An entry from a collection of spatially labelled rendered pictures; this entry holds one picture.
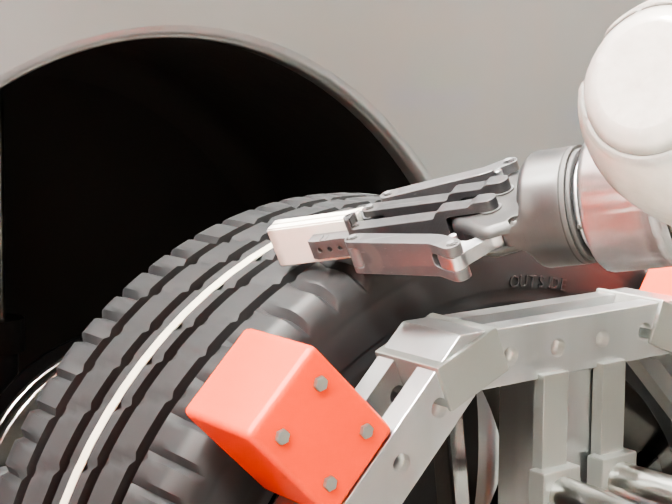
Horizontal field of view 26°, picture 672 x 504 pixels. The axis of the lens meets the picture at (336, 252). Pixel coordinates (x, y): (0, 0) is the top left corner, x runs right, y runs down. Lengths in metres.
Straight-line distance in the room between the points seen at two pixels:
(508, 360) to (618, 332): 0.10
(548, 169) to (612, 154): 0.23
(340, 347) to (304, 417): 0.12
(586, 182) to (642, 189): 0.20
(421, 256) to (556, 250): 0.09
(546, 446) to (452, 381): 0.10
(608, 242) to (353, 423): 0.19
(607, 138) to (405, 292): 0.38
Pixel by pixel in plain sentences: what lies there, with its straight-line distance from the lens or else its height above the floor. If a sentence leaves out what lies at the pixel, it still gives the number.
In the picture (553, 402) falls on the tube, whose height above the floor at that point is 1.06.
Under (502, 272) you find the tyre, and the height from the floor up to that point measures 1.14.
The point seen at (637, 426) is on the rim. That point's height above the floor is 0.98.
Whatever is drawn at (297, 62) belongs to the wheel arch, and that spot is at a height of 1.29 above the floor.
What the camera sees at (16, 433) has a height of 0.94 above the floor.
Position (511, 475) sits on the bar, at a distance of 1.06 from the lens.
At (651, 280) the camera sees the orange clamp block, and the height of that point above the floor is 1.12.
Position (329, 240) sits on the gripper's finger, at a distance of 0.99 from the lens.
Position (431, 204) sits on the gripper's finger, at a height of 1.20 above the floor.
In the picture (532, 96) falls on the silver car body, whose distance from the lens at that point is 1.61.
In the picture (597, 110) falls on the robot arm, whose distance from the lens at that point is 0.67.
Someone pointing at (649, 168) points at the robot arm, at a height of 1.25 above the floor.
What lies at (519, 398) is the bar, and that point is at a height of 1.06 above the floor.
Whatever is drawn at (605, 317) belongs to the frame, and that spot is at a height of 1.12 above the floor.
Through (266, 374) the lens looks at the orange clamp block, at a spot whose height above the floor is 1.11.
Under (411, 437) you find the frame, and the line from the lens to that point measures 0.94.
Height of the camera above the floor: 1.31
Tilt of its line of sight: 8 degrees down
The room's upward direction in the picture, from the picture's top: straight up
